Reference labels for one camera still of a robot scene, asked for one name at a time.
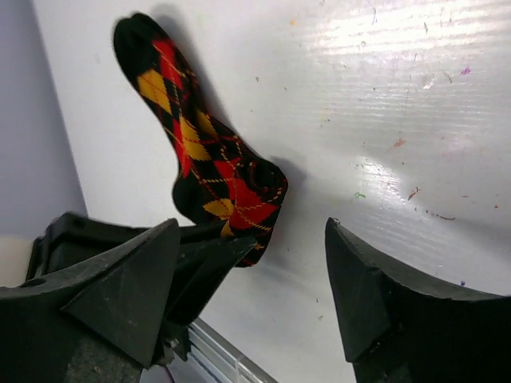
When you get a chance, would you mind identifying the black orange argyle sock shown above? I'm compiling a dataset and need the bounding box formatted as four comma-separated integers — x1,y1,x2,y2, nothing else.
113,13,288,267

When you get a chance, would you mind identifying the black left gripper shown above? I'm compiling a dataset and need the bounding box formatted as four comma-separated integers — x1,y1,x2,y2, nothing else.
26,211,192,362

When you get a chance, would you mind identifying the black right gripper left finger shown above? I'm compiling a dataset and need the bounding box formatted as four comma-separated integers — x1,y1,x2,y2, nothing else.
1,219,180,382

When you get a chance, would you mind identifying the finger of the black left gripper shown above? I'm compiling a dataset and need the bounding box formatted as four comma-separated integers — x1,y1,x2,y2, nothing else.
179,221,225,243
164,237,256,326

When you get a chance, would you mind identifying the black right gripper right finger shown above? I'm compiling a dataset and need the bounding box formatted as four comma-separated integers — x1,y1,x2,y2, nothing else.
325,218,510,382

